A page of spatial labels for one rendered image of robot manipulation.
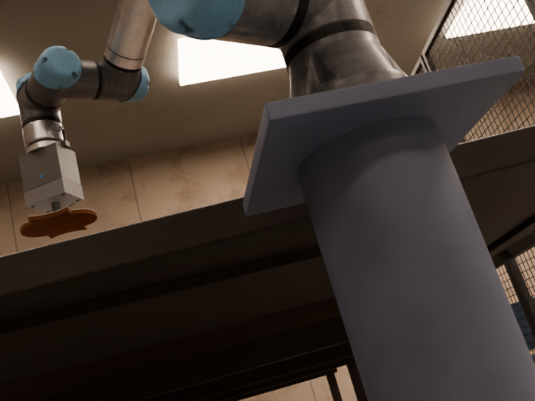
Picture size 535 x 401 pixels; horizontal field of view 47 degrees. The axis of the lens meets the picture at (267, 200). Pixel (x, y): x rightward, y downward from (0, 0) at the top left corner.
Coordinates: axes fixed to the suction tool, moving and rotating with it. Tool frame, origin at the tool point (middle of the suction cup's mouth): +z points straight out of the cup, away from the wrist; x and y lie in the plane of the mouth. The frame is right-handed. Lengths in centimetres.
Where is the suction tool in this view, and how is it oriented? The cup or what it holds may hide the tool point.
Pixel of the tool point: (59, 227)
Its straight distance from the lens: 120.1
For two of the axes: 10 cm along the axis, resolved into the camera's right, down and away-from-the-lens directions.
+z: 2.6, 9.1, -3.1
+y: -9.2, 3.4, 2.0
